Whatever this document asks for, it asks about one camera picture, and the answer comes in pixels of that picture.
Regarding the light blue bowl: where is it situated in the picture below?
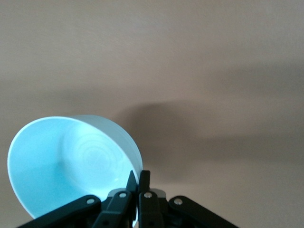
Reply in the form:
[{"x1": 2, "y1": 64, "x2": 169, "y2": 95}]
[{"x1": 7, "y1": 114, "x2": 144, "y2": 228}]

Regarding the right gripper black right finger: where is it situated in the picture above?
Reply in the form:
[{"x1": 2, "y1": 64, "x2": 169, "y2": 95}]
[{"x1": 138, "y1": 170, "x2": 240, "y2": 228}]

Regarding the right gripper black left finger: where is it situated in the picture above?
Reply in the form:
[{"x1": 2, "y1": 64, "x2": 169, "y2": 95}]
[{"x1": 16, "y1": 170, "x2": 139, "y2": 228}]

